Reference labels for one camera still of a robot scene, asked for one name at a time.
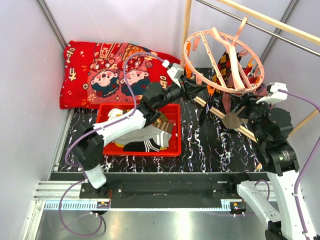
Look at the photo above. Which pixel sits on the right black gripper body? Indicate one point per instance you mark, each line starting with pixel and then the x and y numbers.
pixel 253 111

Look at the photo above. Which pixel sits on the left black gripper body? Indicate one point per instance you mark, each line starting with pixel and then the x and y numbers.
pixel 185 88

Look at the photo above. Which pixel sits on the orange clothes clip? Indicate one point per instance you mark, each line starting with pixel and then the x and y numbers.
pixel 210 90

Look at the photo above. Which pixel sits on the pink round clip hanger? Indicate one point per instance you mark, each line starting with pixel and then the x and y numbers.
pixel 238 71

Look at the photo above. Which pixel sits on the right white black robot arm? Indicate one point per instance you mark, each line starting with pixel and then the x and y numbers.
pixel 271 127

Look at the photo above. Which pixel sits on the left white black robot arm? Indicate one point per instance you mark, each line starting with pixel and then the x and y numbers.
pixel 88 148

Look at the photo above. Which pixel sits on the red plastic basket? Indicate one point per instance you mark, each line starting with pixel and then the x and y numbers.
pixel 173 113

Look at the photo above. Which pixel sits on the red patterned sock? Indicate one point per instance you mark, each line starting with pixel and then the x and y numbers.
pixel 248 70

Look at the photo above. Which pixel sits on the black argyle sock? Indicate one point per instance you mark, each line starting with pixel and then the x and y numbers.
pixel 224 66

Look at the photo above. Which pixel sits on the olive green sock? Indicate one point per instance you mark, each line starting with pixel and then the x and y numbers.
pixel 160 119

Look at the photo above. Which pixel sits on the black white striped sock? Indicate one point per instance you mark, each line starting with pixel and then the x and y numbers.
pixel 145 146

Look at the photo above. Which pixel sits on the metal hanging rod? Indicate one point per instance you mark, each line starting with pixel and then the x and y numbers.
pixel 275 34

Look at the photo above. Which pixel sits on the red cartoon print pillow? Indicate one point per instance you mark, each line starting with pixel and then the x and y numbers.
pixel 98 73

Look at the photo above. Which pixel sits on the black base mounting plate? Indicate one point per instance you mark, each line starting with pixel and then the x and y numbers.
pixel 120 185

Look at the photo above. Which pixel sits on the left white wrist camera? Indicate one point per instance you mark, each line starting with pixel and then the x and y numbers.
pixel 174 71

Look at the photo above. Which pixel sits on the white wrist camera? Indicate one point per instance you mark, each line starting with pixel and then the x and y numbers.
pixel 174 71
pixel 276 93

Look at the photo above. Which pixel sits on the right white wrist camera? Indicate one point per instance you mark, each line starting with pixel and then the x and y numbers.
pixel 276 93

